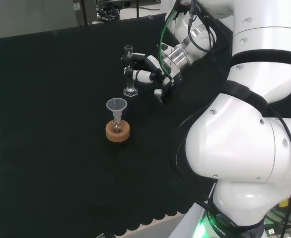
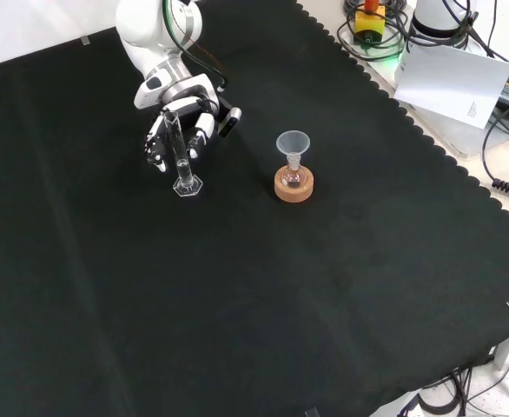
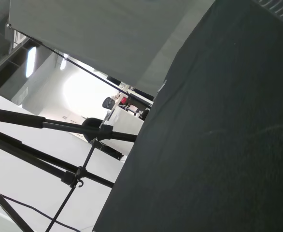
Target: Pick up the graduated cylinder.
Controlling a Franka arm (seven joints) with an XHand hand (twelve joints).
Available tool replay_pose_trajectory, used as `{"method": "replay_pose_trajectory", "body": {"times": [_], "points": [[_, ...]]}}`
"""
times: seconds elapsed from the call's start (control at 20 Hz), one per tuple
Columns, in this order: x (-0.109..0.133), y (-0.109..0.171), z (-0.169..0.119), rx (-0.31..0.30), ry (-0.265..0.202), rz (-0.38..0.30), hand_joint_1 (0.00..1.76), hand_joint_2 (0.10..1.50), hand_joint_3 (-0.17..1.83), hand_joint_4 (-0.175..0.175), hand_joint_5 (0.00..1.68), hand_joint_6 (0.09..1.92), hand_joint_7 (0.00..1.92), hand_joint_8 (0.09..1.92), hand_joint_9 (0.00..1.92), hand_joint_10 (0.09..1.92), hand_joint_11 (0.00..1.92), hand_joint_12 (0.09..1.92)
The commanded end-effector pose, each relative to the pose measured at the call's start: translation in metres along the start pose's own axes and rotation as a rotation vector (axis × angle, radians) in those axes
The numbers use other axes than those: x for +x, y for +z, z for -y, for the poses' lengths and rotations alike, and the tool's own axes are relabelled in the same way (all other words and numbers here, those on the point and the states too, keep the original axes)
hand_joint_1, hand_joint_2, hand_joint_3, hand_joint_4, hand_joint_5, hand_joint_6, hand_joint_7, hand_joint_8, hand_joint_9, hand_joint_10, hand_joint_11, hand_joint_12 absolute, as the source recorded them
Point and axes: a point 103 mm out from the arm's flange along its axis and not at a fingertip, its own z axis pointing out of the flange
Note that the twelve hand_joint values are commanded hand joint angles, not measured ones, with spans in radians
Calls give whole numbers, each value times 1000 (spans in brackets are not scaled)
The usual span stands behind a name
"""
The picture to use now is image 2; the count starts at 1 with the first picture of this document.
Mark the translucent plastic funnel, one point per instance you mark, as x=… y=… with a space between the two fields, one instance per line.
x=292 y=143

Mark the clear glass graduated cylinder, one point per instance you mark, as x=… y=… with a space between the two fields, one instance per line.
x=185 y=176

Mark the small glass round-bottom flask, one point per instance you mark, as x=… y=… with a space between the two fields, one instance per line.
x=292 y=176

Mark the black bench cloth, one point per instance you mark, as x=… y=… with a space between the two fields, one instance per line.
x=237 y=282

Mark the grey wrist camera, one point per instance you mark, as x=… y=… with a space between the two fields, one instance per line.
x=230 y=121

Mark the pale white board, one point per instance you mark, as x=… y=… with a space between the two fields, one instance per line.
x=450 y=78

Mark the pale grey base plate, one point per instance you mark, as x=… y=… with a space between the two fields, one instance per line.
x=458 y=134

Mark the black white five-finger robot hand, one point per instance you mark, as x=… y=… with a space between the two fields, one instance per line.
x=202 y=126

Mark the yellow stop button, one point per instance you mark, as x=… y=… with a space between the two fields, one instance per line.
x=369 y=24

